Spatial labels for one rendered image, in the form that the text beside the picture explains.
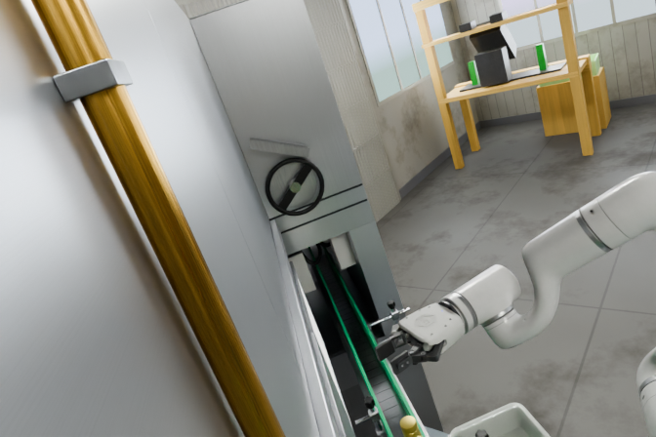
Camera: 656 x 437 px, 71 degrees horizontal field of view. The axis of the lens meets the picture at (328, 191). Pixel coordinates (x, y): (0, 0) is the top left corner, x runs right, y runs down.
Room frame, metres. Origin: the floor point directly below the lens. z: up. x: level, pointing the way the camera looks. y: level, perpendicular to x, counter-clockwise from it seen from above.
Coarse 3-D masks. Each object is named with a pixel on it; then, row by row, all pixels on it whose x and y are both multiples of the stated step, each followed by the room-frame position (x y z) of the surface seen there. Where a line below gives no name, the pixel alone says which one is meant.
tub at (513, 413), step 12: (504, 408) 1.02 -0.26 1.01; (516, 408) 1.02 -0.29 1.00; (480, 420) 1.01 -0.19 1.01; (492, 420) 1.01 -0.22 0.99; (504, 420) 1.01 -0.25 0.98; (516, 420) 1.02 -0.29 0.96; (528, 420) 0.97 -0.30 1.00; (456, 432) 1.00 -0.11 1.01; (468, 432) 1.01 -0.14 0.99; (492, 432) 1.01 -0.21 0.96; (504, 432) 1.01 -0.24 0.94; (516, 432) 1.00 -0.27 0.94; (528, 432) 0.98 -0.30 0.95; (540, 432) 0.92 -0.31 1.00
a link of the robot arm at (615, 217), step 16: (640, 176) 0.70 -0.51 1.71; (608, 192) 0.73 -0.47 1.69; (624, 192) 0.70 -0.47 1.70; (640, 192) 0.68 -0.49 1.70; (592, 208) 0.73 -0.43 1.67; (608, 208) 0.71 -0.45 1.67; (624, 208) 0.69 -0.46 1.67; (640, 208) 0.67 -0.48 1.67; (592, 224) 0.72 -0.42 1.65; (608, 224) 0.70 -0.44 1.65; (624, 224) 0.69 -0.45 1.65; (640, 224) 0.68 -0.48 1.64; (608, 240) 0.70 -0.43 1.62; (624, 240) 0.70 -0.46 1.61
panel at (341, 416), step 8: (296, 272) 1.36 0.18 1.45; (296, 280) 1.23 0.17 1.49; (304, 304) 1.08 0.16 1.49; (304, 312) 1.04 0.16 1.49; (312, 328) 0.97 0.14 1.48; (312, 336) 0.93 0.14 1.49; (320, 336) 1.36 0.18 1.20; (320, 352) 0.88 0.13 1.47; (320, 360) 0.83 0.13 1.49; (320, 368) 0.81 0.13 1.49; (328, 368) 0.95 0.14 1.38; (328, 376) 0.82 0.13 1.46; (328, 384) 0.75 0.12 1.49; (328, 392) 0.73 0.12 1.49; (336, 392) 0.86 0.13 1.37; (336, 400) 0.75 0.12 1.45; (336, 408) 0.68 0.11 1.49; (344, 408) 0.93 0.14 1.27; (336, 416) 0.67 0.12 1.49; (344, 416) 0.80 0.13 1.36; (336, 424) 0.65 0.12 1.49; (344, 424) 0.69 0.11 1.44; (344, 432) 0.62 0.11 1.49; (352, 432) 0.89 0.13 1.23
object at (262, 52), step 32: (256, 0) 1.64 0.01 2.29; (288, 0) 1.65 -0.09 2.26; (224, 32) 1.63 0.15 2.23; (256, 32) 1.64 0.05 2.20; (288, 32) 1.65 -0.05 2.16; (224, 64) 1.63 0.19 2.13; (256, 64) 1.64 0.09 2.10; (288, 64) 1.65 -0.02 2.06; (320, 64) 1.66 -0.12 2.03; (224, 96) 1.62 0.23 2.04; (256, 96) 1.63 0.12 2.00; (288, 96) 1.64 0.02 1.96; (320, 96) 1.65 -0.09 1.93; (256, 128) 1.63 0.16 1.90; (288, 128) 1.64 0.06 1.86; (320, 128) 1.65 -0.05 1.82; (256, 160) 1.62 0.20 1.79; (320, 160) 1.65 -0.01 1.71; (352, 160) 1.66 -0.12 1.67; (352, 192) 1.65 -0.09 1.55; (288, 224) 1.63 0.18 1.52; (320, 224) 1.64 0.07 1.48; (352, 224) 1.65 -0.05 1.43
